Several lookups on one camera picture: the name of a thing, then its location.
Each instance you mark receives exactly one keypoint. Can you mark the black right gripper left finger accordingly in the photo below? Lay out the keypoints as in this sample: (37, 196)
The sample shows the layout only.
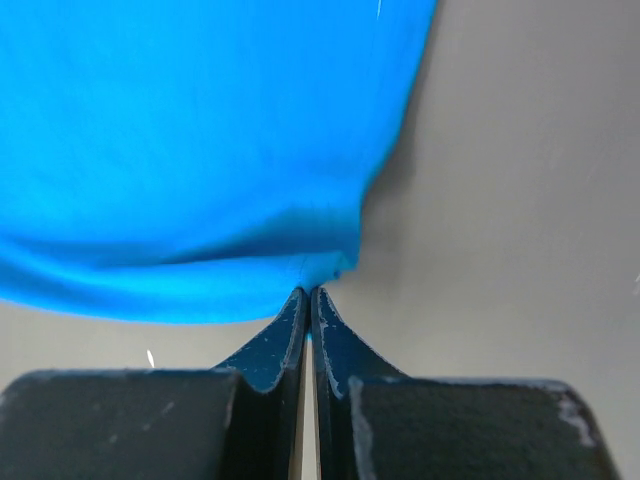
(262, 440)

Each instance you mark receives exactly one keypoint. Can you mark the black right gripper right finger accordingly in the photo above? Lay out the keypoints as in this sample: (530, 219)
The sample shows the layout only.
(338, 354)

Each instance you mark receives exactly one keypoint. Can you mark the blue t-shirt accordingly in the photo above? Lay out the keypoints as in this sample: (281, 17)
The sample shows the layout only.
(193, 162)

